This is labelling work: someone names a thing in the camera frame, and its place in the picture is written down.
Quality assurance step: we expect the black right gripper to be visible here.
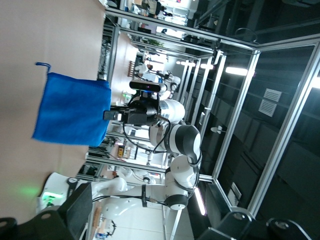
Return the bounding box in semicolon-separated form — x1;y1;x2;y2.
103;96;161;126

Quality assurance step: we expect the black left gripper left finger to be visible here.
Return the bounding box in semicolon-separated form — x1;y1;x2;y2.
0;182;94;240

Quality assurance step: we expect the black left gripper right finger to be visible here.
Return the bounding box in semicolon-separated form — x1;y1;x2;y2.
197;181;312;240

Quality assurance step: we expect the blue microfibre towel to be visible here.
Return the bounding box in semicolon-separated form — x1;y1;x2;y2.
31;61;112;148

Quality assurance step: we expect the white strip light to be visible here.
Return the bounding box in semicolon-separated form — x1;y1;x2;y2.
193;186;207;216
224;65;249;76

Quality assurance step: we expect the green potted plant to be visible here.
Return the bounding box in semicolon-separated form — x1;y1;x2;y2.
147;38;165;49

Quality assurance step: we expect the white louvred vent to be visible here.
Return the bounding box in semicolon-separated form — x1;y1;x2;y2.
257;98;278;118
263;87;283;103

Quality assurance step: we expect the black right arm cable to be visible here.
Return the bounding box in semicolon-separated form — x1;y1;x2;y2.
92;114;202;207

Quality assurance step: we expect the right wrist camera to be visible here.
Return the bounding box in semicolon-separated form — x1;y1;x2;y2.
129;80;168;94

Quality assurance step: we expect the aluminium extrusion frame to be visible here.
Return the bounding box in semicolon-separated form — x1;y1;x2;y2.
84;6;320;240

